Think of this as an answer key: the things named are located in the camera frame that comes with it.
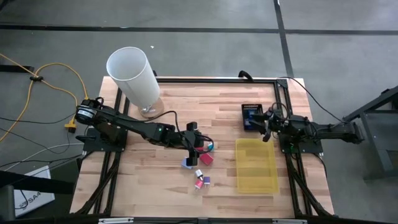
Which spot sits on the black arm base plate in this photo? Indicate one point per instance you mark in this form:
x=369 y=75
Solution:
x=311 y=148
x=93 y=145

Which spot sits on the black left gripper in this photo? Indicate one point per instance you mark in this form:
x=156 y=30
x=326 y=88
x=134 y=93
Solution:
x=191 y=140

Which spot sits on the yellow translucent plastic tray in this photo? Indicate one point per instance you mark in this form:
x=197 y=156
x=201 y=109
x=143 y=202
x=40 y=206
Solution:
x=258 y=168

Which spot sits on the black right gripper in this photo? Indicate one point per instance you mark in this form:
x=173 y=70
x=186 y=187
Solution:
x=276 y=124

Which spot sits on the black side table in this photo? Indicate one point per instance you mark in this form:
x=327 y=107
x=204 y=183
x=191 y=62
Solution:
x=376 y=141

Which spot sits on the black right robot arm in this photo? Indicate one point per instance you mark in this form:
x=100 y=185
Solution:
x=329 y=129

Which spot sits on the white shade wooden base lamp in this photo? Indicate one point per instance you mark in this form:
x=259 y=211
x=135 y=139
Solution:
x=133 y=74

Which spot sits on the blue digital timer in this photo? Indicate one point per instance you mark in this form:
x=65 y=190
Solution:
x=248 y=127

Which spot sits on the silver metal bracket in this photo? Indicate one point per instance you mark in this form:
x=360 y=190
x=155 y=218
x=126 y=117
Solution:
x=115 y=220
x=289 y=221

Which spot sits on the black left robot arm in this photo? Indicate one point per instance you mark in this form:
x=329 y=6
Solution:
x=124 y=119

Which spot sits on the pink white plug adapter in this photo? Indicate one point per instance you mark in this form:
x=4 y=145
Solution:
x=199 y=184

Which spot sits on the black floor strip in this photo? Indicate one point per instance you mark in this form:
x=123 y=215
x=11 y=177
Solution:
x=15 y=68

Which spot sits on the black flat bar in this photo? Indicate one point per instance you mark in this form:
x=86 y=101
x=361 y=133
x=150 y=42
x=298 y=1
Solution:
x=31 y=183

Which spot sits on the purple white plug adapter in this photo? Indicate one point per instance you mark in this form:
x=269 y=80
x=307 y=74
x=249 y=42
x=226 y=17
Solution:
x=207 y=180

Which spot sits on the black mesh basket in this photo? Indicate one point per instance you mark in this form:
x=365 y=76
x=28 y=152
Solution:
x=245 y=107

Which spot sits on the white-faced plug adapter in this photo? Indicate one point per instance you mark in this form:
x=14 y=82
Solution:
x=198 y=172

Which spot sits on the white cardboard box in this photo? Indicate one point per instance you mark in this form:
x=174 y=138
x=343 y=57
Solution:
x=45 y=172

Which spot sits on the black aluminium table frame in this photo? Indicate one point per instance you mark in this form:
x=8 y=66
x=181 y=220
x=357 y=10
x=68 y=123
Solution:
x=217 y=80

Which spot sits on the large red plug adapter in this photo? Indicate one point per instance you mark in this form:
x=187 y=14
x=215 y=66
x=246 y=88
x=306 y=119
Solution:
x=206 y=159

